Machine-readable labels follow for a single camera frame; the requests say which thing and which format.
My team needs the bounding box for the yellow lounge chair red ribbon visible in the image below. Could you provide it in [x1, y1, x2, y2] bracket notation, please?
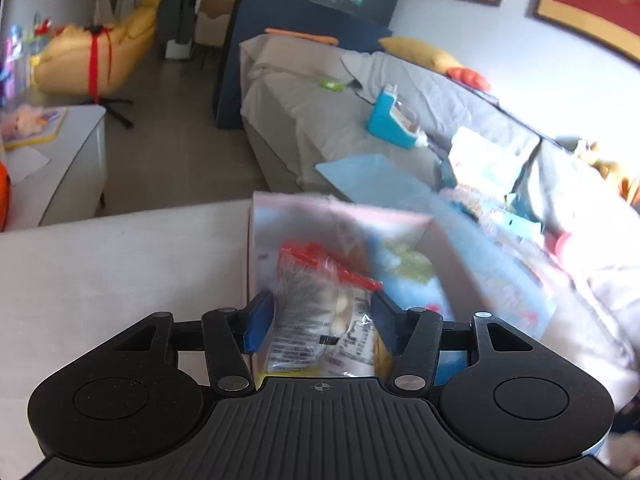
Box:
[32, 0, 166, 128]

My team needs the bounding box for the blue seaweed snack packet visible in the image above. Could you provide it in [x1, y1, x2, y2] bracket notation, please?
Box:
[370, 235, 471, 386]

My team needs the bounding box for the white paper sheet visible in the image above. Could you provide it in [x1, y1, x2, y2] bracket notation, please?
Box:
[5, 147, 51, 186]

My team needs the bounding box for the dark hanging coat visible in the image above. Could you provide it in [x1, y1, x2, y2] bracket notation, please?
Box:
[130, 0, 201, 61]

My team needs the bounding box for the yellow pillow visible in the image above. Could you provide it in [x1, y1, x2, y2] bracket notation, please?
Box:
[378, 36, 463, 73]

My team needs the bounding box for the yellow plush toy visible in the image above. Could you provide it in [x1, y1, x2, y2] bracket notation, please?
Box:
[570, 137, 640, 206]

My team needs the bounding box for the large framed red picture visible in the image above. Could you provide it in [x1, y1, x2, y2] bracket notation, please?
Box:
[532, 0, 640, 68]

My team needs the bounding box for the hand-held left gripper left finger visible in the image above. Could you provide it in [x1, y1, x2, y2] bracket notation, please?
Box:
[114, 290, 275, 395]

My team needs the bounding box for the colourful toy set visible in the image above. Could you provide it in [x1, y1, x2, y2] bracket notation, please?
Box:
[0, 22, 36, 106]

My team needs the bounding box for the orange pumpkin bucket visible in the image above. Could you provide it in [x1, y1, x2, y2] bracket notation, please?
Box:
[0, 162, 12, 231]

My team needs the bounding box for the pink cardboard box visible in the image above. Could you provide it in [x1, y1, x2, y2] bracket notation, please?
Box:
[245, 190, 558, 391]

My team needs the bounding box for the long orange cushion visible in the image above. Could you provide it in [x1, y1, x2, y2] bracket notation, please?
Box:
[264, 27, 338, 45]

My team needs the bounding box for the blue cabinet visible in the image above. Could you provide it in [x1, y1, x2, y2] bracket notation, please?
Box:
[215, 0, 403, 131]

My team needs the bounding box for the yellow picture book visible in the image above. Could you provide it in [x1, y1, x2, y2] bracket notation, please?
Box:
[2, 106, 68, 150]

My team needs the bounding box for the beige dining chair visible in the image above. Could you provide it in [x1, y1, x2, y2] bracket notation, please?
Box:
[197, 0, 236, 48]

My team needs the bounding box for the grey covered sofa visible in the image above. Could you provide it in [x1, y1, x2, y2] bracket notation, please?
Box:
[240, 35, 640, 411]

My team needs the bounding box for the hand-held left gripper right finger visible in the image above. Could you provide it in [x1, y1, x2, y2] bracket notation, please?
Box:
[371, 291, 534, 394]

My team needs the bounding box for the clear red-topped snack packet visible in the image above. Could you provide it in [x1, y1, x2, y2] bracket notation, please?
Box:
[262, 240, 386, 378]

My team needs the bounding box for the orange pillow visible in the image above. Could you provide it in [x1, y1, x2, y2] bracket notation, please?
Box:
[446, 66, 492, 92]

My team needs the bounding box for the plain light blue card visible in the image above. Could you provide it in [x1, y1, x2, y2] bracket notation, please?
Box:
[315, 154, 436, 201]

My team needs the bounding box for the white side table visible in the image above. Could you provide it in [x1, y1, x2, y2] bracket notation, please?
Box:
[0, 104, 108, 233]

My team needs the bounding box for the teal toy machine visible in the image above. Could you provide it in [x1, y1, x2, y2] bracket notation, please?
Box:
[367, 86, 428, 150]

